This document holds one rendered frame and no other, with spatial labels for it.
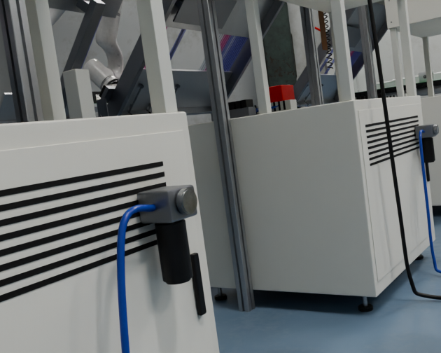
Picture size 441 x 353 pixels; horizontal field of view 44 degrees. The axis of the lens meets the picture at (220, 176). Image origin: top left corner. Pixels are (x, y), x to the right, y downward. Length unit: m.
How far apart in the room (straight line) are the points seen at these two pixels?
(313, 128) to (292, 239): 0.35
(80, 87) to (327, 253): 0.92
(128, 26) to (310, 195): 6.40
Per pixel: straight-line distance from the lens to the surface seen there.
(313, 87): 2.38
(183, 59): 7.36
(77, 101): 1.81
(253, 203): 1.73
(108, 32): 2.39
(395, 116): 1.89
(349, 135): 1.56
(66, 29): 8.46
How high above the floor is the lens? 0.58
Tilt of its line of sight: 4 degrees down
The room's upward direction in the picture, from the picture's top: 8 degrees counter-clockwise
